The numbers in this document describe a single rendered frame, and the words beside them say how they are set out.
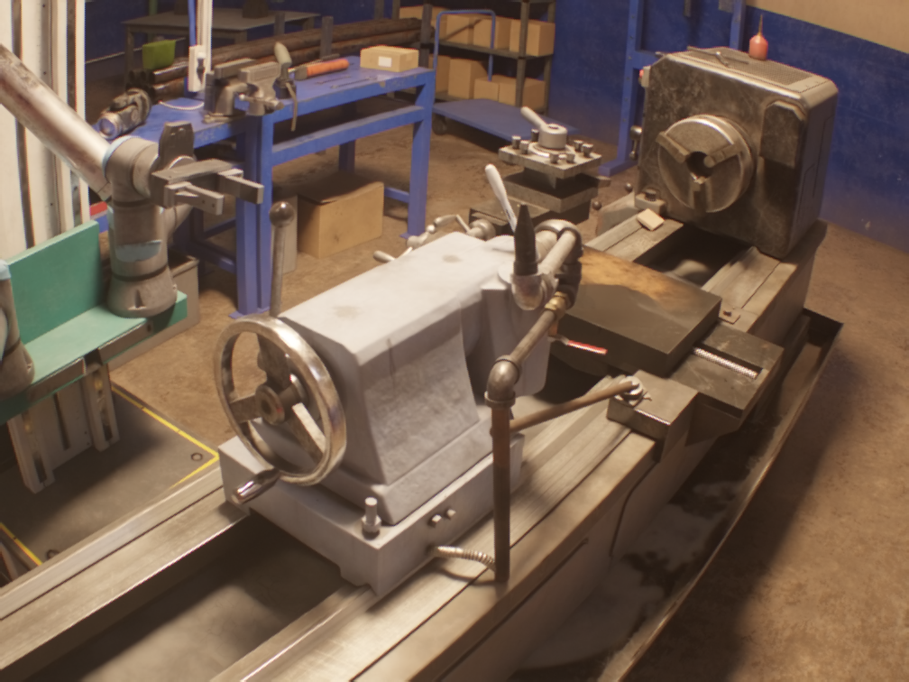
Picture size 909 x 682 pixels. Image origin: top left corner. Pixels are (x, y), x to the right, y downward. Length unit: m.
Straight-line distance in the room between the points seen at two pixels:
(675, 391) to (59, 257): 1.36
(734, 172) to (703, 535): 0.89
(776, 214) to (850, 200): 3.39
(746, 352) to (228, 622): 1.14
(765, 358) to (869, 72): 3.98
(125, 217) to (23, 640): 0.74
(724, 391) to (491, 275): 0.58
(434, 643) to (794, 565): 1.71
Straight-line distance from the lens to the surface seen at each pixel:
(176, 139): 1.33
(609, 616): 1.77
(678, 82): 2.41
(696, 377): 1.65
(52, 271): 1.98
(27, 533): 2.12
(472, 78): 6.40
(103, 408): 2.28
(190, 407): 3.04
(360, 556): 1.13
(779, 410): 2.56
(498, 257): 1.29
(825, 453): 3.21
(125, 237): 1.47
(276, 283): 1.19
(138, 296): 1.99
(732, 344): 1.80
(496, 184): 1.29
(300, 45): 5.32
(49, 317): 2.01
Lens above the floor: 1.69
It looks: 29 degrees down
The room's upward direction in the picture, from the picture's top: 4 degrees clockwise
